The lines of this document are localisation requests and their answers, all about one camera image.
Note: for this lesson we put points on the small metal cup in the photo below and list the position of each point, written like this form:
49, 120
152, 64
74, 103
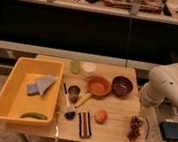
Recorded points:
74, 92

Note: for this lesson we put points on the striped bacon toy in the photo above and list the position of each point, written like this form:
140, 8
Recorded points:
84, 125

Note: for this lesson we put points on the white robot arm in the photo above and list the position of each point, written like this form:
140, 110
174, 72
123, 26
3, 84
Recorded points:
163, 83

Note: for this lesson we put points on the blue sponge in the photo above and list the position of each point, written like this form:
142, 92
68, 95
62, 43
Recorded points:
32, 89

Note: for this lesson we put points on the yellow plastic bin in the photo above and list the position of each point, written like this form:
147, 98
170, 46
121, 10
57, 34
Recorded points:
14, 100

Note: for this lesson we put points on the silver fork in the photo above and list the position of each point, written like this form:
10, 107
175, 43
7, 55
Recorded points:
56, 127

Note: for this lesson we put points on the peach fruit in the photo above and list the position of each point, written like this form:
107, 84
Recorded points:
100, 116

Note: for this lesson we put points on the bunch of red grapes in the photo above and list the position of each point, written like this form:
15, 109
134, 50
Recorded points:
135, 124

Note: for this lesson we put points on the white paper cup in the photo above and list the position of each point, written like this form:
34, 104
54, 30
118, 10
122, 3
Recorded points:
88, 69

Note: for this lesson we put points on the dark purple bowl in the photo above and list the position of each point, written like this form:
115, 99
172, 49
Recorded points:
121, 86

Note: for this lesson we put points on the grey cloth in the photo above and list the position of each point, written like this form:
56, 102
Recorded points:
44, 82

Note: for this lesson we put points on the green cucumber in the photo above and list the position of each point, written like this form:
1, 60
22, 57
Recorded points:
34, 115

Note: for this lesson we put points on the orange pan with yellow handle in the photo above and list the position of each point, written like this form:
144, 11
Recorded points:
96, 87

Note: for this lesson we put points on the black power box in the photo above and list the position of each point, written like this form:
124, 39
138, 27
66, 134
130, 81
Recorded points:
169, 130

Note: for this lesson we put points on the green plastic cup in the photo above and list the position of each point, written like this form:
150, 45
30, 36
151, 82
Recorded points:
75, 66

